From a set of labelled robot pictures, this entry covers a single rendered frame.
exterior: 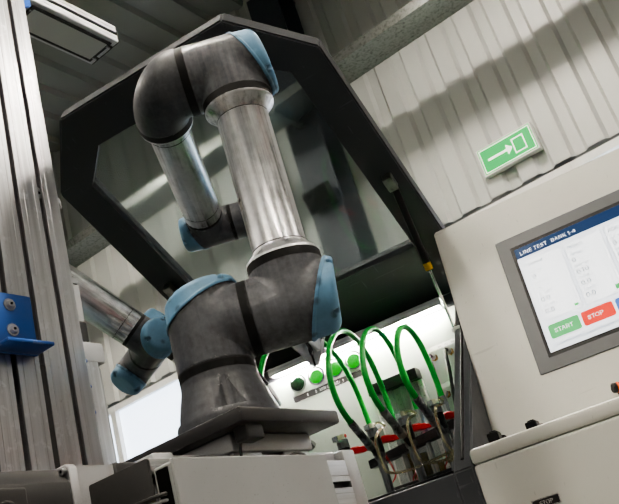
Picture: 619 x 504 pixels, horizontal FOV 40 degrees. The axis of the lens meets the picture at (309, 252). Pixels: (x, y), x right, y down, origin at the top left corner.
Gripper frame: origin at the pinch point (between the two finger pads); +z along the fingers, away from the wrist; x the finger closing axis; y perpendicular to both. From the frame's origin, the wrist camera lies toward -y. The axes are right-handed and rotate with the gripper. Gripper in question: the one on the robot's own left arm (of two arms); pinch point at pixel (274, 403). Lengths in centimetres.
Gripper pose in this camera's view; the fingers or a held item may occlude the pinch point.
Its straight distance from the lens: 194.1
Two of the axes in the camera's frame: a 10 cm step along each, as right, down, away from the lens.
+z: 8.2, 5.7, 0.4
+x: 4.9, -6.6, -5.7
